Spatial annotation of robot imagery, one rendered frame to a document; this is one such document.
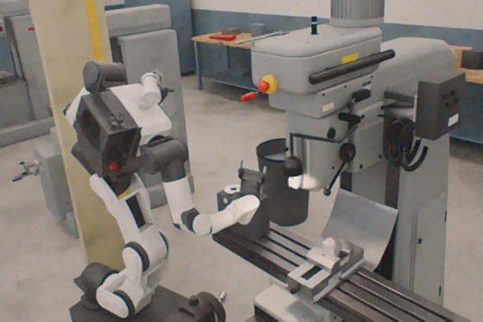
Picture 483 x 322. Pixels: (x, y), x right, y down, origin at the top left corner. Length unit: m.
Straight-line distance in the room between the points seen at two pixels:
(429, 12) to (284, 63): 4.80
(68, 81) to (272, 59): 1.76
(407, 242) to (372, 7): 1.06
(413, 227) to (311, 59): 1.05
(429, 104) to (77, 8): 2.10
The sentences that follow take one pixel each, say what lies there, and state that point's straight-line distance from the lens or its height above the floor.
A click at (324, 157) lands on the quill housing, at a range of 1.77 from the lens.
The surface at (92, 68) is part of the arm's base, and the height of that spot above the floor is 1.80.
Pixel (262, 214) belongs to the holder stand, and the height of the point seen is 1.04.
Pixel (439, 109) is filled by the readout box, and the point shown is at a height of 1.63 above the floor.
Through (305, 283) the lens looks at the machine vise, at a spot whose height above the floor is 1.00.
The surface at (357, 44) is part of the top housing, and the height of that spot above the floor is 1.85.
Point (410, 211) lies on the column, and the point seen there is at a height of 1.08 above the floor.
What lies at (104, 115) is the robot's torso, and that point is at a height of 1.67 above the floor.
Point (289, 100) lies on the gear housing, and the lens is 1.71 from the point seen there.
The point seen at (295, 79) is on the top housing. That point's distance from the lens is 1.55.
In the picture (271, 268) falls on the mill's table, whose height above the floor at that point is 0.89.
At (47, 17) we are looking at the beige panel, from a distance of 3.03.
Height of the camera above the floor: 2.18
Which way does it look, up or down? 22 degrees down
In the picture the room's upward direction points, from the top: 4 degrees counter-clockwise
